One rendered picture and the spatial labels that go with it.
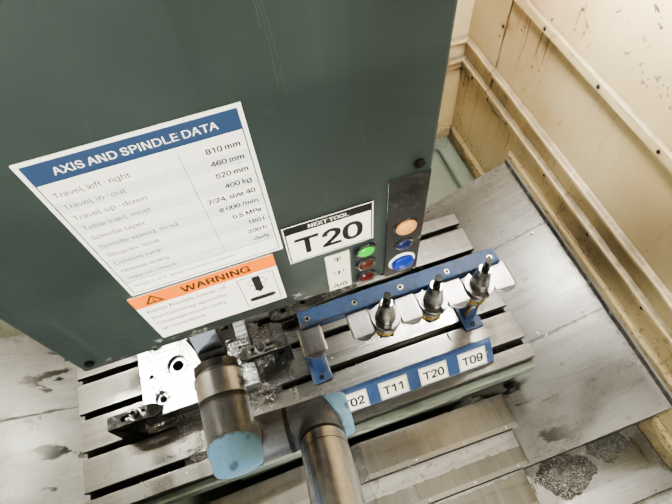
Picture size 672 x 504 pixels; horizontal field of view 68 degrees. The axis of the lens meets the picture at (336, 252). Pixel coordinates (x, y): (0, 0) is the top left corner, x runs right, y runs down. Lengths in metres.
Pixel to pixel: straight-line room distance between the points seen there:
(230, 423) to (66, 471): 1.05
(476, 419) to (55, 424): 1.26
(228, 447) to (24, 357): 1.24
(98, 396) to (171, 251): 1.08
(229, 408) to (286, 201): 0.40
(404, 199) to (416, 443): 1.04
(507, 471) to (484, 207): 0.83
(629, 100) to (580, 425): 0.85
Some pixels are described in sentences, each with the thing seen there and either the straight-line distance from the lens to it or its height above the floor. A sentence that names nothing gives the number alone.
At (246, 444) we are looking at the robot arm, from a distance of 0.76.
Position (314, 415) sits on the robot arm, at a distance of 0.84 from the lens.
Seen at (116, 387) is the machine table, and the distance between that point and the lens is 1.52.
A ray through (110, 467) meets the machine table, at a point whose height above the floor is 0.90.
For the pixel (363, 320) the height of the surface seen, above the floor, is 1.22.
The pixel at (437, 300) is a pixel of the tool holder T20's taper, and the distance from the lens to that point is 1.06.
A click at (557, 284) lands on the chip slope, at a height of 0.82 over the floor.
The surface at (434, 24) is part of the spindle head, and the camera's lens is 0.39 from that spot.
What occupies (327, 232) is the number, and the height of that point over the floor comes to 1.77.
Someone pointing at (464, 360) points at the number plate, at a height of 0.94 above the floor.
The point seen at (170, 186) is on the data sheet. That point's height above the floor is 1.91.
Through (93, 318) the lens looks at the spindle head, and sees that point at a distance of 0.58.
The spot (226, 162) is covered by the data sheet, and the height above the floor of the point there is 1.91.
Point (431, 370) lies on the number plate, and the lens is 1.33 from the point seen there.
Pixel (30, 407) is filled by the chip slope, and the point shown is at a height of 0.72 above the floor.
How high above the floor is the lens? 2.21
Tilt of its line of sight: 59 degrees down
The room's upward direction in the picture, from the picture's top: 7 degrees counter-clockwise
